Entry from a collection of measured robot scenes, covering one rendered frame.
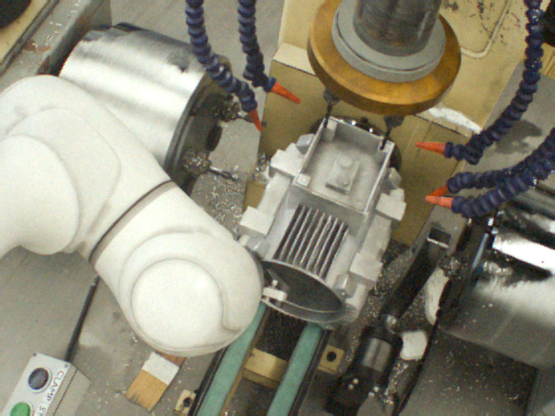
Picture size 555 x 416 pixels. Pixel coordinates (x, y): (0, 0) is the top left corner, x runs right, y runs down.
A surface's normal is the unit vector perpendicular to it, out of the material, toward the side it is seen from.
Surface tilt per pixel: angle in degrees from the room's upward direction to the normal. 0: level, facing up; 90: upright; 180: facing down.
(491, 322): 73
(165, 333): 49
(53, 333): 0
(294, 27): 90
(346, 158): 0
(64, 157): 29
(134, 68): 6
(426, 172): 90
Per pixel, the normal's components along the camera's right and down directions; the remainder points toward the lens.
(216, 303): 0.49, 0.07
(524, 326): -0.30, 0.52
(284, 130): -0.37, 0.79
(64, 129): 0.38, -0.63
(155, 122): -0.11, 0.01
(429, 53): 0.10, -0.48
